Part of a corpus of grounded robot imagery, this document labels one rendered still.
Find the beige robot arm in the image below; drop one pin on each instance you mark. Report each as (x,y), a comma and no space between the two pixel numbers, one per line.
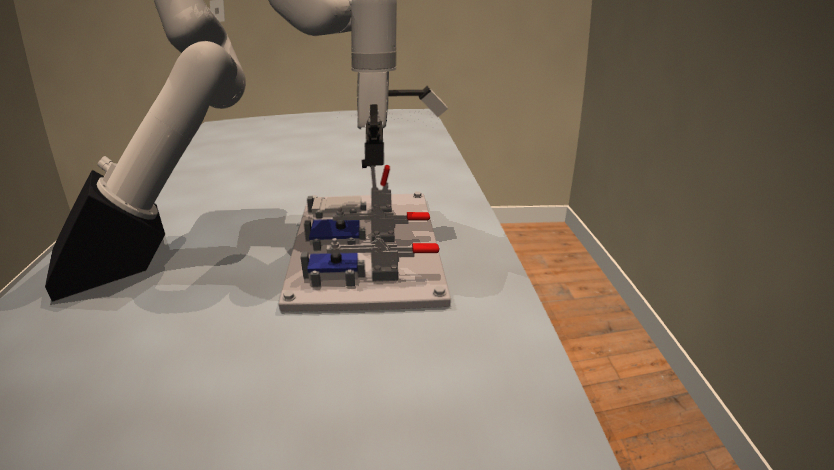
(206,71)

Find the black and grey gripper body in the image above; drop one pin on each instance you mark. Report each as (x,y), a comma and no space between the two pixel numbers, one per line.
(372,88)

